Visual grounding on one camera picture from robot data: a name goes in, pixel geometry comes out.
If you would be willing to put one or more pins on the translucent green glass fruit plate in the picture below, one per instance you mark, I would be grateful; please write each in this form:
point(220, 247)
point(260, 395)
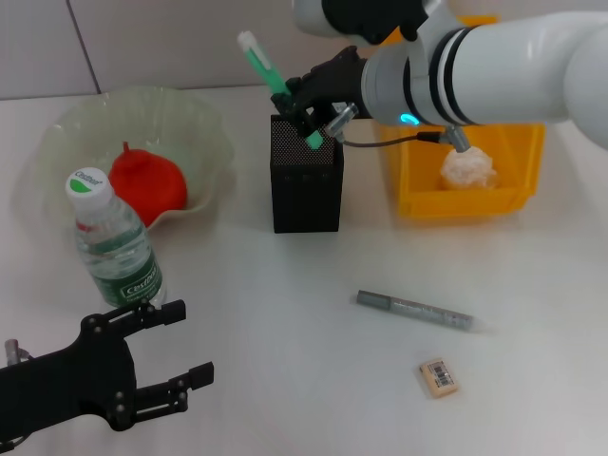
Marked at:
point(157, 119)

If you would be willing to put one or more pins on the black mesh pen holder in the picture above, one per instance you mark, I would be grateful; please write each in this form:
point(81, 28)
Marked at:
point(304, 199)

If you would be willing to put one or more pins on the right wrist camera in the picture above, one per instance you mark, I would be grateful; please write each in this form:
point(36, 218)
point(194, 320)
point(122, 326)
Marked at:
point(361, 16)

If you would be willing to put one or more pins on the yellow plastic bin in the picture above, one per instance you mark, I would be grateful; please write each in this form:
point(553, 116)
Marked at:
point(475, 202)

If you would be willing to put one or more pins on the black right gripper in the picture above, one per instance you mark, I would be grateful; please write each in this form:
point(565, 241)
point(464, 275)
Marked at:
point(337, 76)

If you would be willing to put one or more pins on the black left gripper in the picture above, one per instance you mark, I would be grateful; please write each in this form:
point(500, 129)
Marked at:
point(71, 380)

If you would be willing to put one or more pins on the clear bottle with green label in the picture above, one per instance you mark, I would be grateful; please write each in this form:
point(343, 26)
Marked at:
point(123, 266)

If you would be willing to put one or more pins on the white paper ball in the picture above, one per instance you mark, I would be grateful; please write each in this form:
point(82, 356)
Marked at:
point(468, 166)

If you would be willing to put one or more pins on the grey marker pen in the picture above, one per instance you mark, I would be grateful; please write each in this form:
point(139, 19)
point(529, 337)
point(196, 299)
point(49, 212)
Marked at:
point(404, 306)

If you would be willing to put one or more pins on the red-orange fruit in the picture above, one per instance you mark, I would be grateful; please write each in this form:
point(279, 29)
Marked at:
point(152, 185)

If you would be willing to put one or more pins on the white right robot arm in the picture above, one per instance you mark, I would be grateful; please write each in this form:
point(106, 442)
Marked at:
point(499, 66)

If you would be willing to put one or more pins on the beige eraser with barcode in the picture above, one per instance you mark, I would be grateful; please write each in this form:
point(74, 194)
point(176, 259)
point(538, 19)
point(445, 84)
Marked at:
point(438, 379)

